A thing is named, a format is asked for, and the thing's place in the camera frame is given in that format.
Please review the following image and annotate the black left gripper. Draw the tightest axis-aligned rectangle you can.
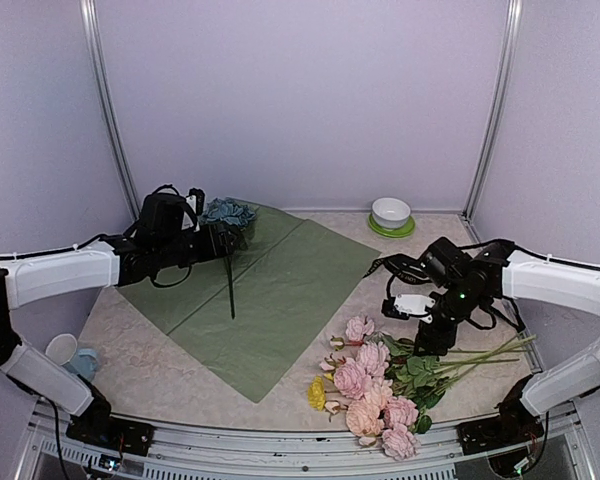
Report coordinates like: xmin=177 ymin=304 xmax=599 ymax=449
xmin=157 ymin=219 xmax=242 ymax=268

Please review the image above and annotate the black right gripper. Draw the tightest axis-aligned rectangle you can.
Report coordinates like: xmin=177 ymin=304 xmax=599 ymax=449
xmin=414 ymin=280 xmax=487 ymax=356

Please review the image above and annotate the blue fake flower stem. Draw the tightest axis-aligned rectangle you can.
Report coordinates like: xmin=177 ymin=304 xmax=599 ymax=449
xmin=202 ymin=198 xmax=256 ymax=319

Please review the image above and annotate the green pink wrapping paper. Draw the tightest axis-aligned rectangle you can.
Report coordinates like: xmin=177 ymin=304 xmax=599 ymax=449
xmin=118 ymin=205 xmax=379 ymax=403

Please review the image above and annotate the pink rose stem bunch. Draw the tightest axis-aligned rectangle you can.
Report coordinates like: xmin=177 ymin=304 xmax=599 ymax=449
xmin=320 ymin=316 xmax=529 ymax=460

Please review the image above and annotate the yellow fake flower stem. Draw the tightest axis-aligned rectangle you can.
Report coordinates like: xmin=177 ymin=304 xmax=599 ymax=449
xmin=307 ymin=373 xmax=338 ymax=414

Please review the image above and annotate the black printed ribbon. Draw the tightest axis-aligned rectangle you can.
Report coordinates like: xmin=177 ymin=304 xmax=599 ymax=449
xmin=364 ymin=253 xmax=431 ymax=285

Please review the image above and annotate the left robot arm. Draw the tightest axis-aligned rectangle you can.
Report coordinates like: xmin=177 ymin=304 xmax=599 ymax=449
xmin=0 ymin=184 xmax=250 ymax=445

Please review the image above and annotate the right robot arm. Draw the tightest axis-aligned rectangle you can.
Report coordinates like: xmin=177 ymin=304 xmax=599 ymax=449
xmin=415 ymin=237 xmax=600 ymax=444

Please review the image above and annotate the green plate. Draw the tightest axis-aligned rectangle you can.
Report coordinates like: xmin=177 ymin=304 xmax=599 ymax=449
xmin=367 ymin=214 xmax=416 ymax=238

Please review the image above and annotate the white ceramic bowl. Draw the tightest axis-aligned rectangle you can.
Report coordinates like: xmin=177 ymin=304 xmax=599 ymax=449
xmin=371 ymin=197 xmax=411 ymax=229

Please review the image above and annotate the white paper cup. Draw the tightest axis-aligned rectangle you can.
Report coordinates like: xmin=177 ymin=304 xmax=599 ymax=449
xmin=45 ymin=333 xmax=78 ymax=366

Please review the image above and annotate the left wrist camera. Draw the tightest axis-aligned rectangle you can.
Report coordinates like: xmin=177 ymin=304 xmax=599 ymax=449
xmin=186 ymin=187 xmax=206 ymax=216

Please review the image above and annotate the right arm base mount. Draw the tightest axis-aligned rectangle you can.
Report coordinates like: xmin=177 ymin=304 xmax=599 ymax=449
xmin=457 ymin=412 xmax=544 ymax=455

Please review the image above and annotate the aluminium front rail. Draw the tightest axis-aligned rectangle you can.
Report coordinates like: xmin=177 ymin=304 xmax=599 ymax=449
xmin=13 ymin=401 xmax=600 ymax=479

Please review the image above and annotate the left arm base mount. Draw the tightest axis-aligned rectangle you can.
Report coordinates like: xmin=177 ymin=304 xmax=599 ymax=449
xmin=66 ymin=417 xmax=155 ymax=457

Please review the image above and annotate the aluminium frame post left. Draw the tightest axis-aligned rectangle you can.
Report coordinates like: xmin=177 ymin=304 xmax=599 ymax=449
xmin=80 ymin=0 xmax=140 ymax=219

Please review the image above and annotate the aluminium frame post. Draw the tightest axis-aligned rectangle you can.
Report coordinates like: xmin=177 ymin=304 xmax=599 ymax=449
xmin=462 ymin=0 xmax=523 ymax=225
xmin=80 ymin=0 xmax=140 ymax=219

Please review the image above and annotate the aluminium frame post right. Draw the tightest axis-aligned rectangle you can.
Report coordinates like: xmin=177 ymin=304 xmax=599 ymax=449
xmin=462 ymin=0 xmax=523 ymax=225

